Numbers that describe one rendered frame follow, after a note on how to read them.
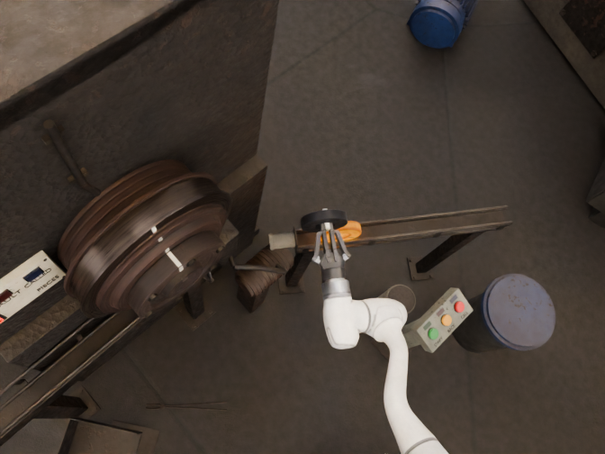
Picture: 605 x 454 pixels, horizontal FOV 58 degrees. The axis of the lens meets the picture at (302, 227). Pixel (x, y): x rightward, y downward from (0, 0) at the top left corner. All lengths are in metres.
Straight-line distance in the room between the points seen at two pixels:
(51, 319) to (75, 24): 0.97
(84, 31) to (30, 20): 0.08
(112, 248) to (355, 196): 1.74
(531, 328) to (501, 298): 0.17
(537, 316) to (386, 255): 0.75
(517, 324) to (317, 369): 0.88
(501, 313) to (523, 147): 1.21
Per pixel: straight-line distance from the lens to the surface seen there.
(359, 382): 2.59
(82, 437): 1.95
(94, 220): 1.31
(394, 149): 2.98
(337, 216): 1.73
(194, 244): 1.32
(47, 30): 0.98
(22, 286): 1.43
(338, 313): 1.67
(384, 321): 1.73
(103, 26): 0.97
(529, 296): 2.48
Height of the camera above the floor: 2.50
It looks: 69 degrees down
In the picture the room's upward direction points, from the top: 24 degrees clockwise
